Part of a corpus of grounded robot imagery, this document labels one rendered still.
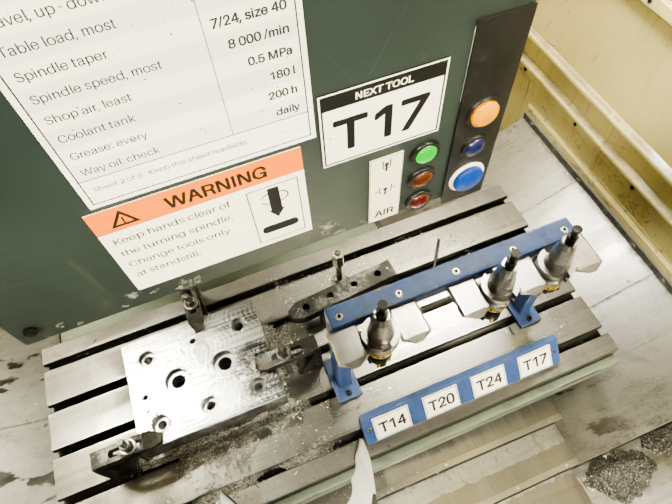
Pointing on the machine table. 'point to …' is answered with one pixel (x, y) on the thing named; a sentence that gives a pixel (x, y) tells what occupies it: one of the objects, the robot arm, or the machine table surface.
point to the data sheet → (155, 86)
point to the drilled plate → (217, 339)
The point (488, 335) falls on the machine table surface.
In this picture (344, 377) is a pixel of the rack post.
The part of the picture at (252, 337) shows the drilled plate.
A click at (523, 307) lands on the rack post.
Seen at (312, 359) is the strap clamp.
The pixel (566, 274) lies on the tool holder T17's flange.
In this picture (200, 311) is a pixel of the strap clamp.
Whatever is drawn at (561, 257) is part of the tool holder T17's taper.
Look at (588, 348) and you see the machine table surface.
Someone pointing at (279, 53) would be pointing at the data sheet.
